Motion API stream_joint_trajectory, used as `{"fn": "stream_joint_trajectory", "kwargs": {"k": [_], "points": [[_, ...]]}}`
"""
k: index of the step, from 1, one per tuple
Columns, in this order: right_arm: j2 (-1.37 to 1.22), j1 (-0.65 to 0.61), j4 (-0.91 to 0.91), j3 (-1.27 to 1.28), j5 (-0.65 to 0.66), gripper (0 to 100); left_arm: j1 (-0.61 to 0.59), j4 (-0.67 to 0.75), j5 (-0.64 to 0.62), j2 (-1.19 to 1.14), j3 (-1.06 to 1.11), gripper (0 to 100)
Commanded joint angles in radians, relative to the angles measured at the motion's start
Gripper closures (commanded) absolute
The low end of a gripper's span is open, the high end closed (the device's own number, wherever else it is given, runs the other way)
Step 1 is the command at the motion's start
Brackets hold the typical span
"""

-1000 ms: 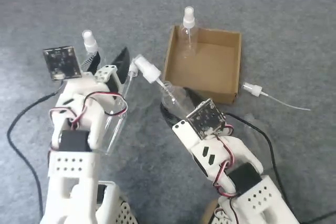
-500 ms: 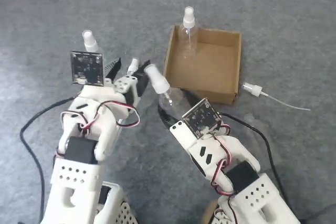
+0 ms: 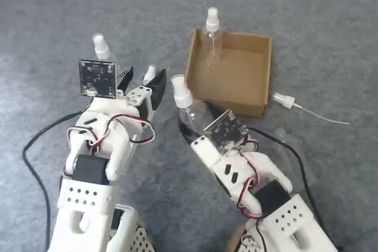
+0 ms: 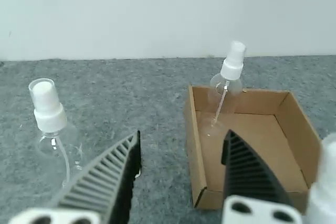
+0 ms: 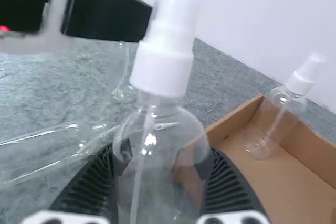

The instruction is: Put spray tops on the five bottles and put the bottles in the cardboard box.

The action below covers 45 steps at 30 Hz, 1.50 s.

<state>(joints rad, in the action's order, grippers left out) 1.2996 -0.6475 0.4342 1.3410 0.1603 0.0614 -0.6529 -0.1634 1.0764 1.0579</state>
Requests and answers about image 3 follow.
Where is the white spray top with tube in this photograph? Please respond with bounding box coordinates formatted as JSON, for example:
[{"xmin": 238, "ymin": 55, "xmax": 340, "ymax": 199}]
[{"xmin": 271, "ymin": 91, "xmax": 351, "ymax": 126}]

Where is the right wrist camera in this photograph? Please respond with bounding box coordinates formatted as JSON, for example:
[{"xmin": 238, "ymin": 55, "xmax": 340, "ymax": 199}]
[{"xmin": 203, "ymin": 109, "xmax": 250, "ymax": 156}]

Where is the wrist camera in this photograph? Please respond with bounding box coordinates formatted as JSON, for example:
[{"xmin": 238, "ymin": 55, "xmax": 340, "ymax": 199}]
[
  {"xmin": 78, "ymin": 58, "xmax": 117, "ymax": 100},
  {"xmin": 203, "ymin": 109, "xmax": 250, "ymax": 156}
]

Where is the cardboard box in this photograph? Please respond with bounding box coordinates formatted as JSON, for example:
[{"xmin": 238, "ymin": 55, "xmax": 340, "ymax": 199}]
[{"xmin": 184, "ymin": 27, "xmax": 273, "ymax": 118}]

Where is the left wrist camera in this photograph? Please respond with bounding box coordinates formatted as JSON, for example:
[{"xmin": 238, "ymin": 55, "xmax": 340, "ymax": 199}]
[{"xmin": 78, "ymin": 58, "xmax": 117, "ymax": 100}]

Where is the clear bottle with spray top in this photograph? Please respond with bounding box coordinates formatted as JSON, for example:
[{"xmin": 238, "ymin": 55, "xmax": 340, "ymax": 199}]
[
  {"xmin": 170, "ymin": 74, "xmax": 215, "ymax": 133},
  {"xmin": 204, "ymin": 6, "xmax": 224, "ymax": 67},
  {"xmin": 92, "ymin": 33, "xmax": 118, "ymax": 64},
  {"xmin": 142, "ymin": 64, "xmax": 158, "ymax": 86}
]

